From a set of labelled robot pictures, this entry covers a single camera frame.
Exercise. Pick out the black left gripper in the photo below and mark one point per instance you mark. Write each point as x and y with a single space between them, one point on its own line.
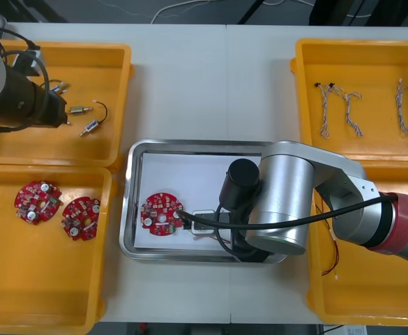
53 110

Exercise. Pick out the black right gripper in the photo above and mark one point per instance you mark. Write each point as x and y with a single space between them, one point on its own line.
233 214

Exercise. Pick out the round red circuit board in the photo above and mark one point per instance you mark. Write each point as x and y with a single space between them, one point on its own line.
155 209
76 216
27 199

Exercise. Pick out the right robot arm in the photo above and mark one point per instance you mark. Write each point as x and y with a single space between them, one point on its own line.
280 195

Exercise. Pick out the metal solenoid blue label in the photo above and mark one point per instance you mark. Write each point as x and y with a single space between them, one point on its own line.
92 125
77 110

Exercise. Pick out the yellow-orange plastic bin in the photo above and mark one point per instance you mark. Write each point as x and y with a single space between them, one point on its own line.
50 279
371 70
92 70
364 300

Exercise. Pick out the white printed label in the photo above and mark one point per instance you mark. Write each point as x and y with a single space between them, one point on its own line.
353 331

